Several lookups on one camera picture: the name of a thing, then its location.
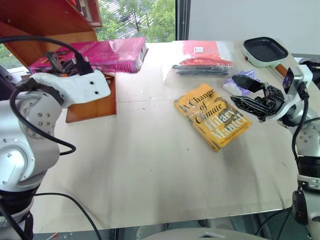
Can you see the dark window frame post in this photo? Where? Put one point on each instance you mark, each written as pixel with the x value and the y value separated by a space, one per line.
pixel 183 18

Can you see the red packet in bag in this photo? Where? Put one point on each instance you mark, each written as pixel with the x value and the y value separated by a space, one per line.
pixel 200 50

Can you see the wooden bookshelf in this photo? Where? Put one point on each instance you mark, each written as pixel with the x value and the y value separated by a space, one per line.
pixel 50 22

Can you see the yellow hardcover book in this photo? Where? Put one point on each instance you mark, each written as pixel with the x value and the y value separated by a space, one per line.
pixel 212 117

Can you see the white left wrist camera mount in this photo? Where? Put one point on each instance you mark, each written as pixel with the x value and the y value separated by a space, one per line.
pixel 82 86

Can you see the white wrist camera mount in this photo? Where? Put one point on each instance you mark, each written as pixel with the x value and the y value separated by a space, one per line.
pixel 82 86
pixel 300 75

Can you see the black item in bag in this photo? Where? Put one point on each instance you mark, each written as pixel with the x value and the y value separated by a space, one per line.
pixel 200 70

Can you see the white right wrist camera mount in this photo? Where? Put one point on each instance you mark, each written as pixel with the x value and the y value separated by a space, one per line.
pixel 300 75

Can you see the purple and white packet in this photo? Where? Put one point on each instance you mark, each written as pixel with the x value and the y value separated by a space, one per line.
pixel 231 83

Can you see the clear plastic bag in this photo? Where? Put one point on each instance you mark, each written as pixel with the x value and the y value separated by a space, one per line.
pixel 225 53

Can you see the mint electric frying pan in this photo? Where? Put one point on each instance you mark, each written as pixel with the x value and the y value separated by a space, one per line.
pixel 265 51

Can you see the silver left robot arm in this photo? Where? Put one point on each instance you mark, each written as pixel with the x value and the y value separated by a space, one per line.
pixel 22 152

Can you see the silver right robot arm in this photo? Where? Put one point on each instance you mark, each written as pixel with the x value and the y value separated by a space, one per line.
pixel 308 140

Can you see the magenta book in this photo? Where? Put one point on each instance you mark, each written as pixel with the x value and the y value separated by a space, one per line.
pixel 112 53

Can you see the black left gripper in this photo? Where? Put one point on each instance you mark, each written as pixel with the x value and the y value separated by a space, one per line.
pixel 58 65

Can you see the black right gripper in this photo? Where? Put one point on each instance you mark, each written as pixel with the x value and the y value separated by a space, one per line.
pixel 273 98

